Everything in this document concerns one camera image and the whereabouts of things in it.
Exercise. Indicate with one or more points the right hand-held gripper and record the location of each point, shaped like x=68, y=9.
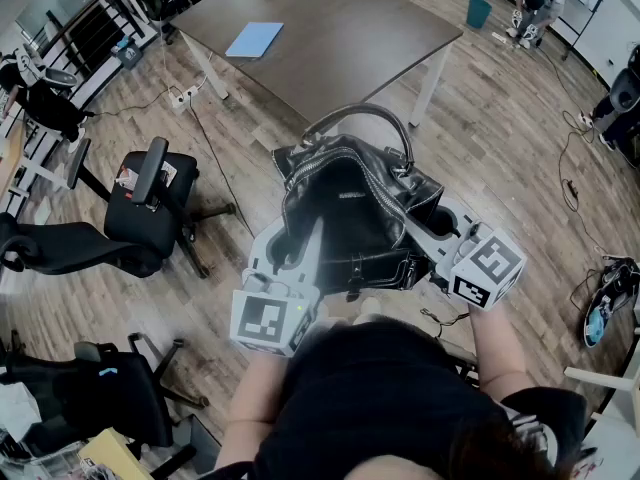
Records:
x=490, y=263

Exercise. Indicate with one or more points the dark wooden table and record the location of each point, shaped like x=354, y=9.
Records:
x=340, y=43

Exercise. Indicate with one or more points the person's right forearm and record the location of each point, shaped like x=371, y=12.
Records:
x=500, y=353

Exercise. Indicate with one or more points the white printed card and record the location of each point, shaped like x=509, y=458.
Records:
x=169, y=173

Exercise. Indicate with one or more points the small dark bin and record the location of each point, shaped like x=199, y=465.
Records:
x=127, y=54

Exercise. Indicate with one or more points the person's light shoe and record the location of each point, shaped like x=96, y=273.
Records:
x=370, y=307

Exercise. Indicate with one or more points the yellow cardboard box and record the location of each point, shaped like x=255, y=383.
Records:
x=112, y=453

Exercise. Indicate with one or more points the black metal railing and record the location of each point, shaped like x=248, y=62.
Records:
x=95, y=28

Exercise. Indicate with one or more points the black blue gear bag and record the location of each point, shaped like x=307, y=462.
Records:
x=607, y=308

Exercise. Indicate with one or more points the white red paper packet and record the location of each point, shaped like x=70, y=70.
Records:
x=124, y=177

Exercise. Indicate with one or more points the person's left forearm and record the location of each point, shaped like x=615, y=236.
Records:
x=250, y=403

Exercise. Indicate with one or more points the teal waste bin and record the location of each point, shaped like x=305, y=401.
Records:
x=478, y=13

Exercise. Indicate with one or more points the person's black shirt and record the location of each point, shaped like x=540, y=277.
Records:
x=375, y=398

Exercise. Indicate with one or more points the white power strip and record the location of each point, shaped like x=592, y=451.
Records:
x=182, y=98

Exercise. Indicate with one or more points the black leather handbag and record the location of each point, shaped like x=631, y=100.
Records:
x=360, y=218

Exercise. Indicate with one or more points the black office chair with papers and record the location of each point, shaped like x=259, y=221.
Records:
x=145, y=228

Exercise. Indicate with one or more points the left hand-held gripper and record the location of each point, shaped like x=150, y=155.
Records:
x=260, y=318

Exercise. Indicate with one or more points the light blue folder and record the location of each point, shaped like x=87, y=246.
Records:
x=254, y=40

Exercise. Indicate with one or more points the wooden desk with white legs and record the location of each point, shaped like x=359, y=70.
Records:
x=30, y=168

